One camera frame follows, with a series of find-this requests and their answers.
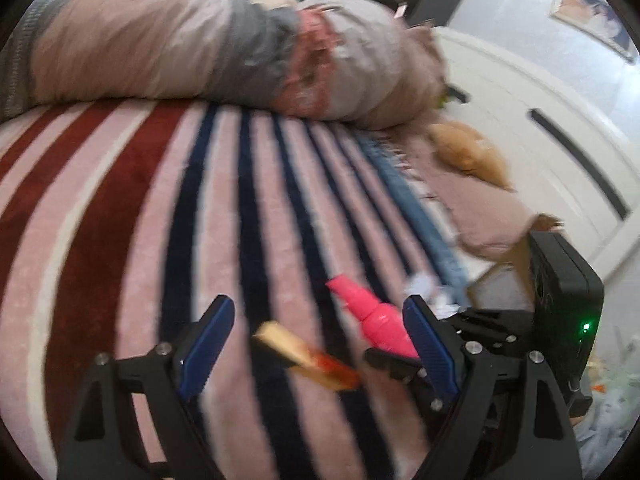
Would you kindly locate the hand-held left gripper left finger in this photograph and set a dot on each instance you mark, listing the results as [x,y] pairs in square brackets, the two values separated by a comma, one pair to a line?
[206,347]

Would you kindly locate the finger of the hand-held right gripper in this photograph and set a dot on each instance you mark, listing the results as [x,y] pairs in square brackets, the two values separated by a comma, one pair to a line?
[392,362]

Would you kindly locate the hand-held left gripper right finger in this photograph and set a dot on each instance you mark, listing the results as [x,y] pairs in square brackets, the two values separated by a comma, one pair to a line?
[434,352]

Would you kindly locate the pink spray bottle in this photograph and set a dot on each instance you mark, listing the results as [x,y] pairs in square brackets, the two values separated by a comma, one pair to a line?
[382,320]

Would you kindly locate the wooden block with red band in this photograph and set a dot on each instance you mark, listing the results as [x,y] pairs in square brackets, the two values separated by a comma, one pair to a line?
[305,357]

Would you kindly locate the crumpled white tissue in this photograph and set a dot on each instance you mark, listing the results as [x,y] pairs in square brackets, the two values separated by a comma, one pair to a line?
[425,285]

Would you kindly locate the clear plastic bag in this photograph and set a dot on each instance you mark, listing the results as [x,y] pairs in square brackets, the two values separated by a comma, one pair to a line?
[607,400]

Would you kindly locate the striped pink blanket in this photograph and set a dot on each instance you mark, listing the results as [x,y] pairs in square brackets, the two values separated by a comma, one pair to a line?
[200,240]

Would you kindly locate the blue fringed cloth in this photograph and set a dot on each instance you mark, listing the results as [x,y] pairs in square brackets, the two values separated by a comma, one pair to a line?
[415,210]

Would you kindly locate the brown plush toy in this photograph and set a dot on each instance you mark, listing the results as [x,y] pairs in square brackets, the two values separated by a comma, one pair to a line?
[470,152]

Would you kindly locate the rolled pink grey quilt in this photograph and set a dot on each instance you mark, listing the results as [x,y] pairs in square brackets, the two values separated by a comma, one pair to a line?
[225,50]

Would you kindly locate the framed wall picture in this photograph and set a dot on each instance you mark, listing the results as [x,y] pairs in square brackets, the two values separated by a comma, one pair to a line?
[592,20]

